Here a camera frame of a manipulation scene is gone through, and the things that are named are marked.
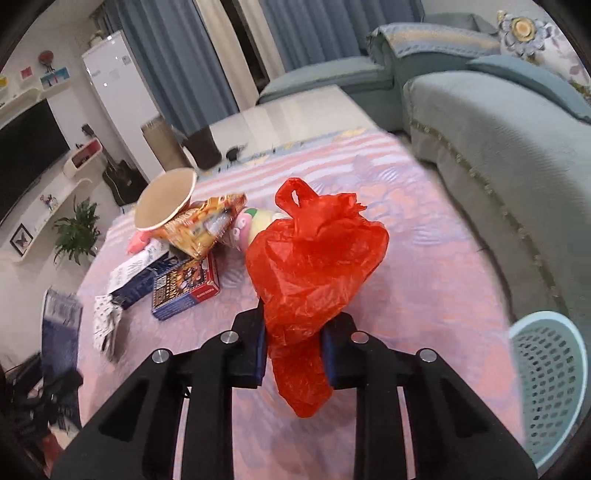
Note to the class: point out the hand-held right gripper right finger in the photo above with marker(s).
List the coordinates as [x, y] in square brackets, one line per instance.
[327, 355]

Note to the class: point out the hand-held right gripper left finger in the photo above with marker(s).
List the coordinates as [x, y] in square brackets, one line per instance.
[261, 350]

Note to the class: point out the blue foil packet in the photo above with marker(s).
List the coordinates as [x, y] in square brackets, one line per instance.
[60, 327]

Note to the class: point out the black and white packet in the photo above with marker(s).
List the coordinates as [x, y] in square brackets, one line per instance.
[104, 323]

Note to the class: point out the red plastic bag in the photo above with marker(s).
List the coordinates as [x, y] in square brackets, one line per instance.
[314, 258]

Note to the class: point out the blue printed cardboard box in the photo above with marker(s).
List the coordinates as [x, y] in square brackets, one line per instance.
[184, 286]

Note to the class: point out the pink and yellow wrapper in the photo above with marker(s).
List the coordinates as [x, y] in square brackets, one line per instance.
[258, 221]

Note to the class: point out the white and navy carton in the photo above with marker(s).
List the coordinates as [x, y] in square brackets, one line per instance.
[134, 277]

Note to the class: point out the orange snack packet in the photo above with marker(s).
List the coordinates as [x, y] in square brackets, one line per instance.
[198, 226]

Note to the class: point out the small pink wrapper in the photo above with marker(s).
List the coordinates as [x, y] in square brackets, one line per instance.
[138, 242]

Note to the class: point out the brown paper bowl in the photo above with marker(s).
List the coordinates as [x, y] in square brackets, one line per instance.
[161, 198]

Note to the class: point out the light blue plastic basket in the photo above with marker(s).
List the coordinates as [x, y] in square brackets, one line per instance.
[545, 369]

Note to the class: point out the pink printed blanket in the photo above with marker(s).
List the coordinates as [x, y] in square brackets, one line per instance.
[415, 277]

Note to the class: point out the green potted plant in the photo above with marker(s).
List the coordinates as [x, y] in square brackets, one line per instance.
[76, 230]

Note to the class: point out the small figurine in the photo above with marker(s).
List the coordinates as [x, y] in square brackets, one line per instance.
[48, 202]

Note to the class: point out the white curved low shelf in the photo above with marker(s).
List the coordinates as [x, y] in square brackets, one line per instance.
[60, 194]

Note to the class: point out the black car key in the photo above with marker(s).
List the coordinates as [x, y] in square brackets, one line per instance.
[234, 152]

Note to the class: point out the dark brown cup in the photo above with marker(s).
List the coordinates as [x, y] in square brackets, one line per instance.
[203, 145]

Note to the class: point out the black acoustic guitar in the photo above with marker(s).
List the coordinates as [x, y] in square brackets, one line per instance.
[122, 180]

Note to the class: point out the white and red box shelf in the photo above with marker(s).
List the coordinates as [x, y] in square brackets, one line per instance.
[81, 159]

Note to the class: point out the black television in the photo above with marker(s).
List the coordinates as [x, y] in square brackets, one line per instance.
[23, 152]

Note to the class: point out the white coffee table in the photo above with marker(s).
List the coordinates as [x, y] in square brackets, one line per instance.
[300, 115]

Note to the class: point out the teal fabric sofa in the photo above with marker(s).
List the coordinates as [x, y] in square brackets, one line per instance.
[485, 152]

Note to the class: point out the white refrigerator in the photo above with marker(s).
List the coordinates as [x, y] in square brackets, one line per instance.
[115, 92]

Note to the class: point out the blue curtain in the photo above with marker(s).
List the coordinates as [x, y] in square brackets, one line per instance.
[171, 60]
[332, 27]

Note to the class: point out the small blue picture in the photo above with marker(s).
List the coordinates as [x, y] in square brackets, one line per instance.
[54, 77]

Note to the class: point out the white curtain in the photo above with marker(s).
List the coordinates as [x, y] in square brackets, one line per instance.
[240, 41]

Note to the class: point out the small red picture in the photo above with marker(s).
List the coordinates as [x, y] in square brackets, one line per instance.
[26, 73]

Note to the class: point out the round red ornament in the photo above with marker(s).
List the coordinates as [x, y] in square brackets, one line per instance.
[46, 56]

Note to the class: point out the striped sofa cover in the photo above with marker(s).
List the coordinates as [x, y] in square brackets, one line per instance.
[438, 37]

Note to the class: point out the blue cushion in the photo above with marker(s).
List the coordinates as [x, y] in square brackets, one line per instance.
[531, 78]

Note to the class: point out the floral cushion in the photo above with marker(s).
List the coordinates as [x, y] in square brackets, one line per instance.
[521, 30]

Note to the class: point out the butterfly picture frame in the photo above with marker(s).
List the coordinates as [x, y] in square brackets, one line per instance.
[21, 239]

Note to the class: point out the white curved wall shelf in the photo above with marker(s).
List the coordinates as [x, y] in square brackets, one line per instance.
[27, 97]

